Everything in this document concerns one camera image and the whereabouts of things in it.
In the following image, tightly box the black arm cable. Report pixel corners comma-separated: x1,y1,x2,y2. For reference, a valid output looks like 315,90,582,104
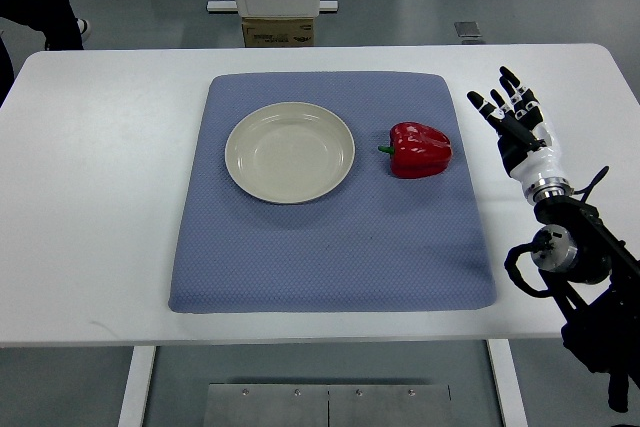
572,165,611,198

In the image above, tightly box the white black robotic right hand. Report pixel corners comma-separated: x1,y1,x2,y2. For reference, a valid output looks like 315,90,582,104
467,66,573,205

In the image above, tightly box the white table leg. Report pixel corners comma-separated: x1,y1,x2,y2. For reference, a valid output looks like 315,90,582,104
486,339,528,427
117,346,156,427

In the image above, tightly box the left white table leg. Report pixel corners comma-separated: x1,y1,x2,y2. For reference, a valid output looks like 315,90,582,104
117,346,156,427

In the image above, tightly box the grey floor socket plate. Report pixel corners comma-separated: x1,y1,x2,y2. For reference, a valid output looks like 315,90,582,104
454,21,482,39

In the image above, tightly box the metal base plate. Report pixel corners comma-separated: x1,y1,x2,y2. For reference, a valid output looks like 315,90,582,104
203,384,454,426

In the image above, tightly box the brown cardboard box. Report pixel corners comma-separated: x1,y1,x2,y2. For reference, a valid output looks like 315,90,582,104
242,17,315,48

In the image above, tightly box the red bell pepper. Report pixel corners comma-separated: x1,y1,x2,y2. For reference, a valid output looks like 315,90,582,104
378,122,453,179

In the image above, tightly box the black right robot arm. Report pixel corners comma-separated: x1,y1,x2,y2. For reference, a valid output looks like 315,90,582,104
504,196,639,413

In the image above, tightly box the right white table leg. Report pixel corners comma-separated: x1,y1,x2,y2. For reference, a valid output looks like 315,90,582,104
486,339,528,427

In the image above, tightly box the cream round plate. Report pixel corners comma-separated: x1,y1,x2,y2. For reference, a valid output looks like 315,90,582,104
224,101,356,204

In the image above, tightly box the blue quilted mat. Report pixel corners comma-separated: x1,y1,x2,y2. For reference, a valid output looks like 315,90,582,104
169,72,496,313

